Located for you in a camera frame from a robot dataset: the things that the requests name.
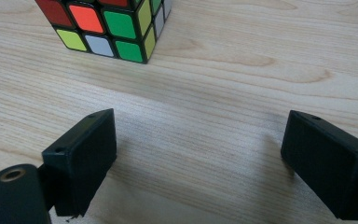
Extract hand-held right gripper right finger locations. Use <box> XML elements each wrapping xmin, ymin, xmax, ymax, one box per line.
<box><xmin>280</xmin><ymin>109</ymin><xmax>358</xmax><ymax>222</ymax></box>

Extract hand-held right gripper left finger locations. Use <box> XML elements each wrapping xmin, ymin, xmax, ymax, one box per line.
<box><xmin>37</xmin><ymin>107</ymin><xmax>117</xmax><ymax>217</ymax></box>

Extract multicoloured puzzle cube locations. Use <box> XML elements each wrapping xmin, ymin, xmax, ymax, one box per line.
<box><xmin>34</xmin><ymin>0</ymin><xmax>172</xmax><ymax>64</ymax></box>

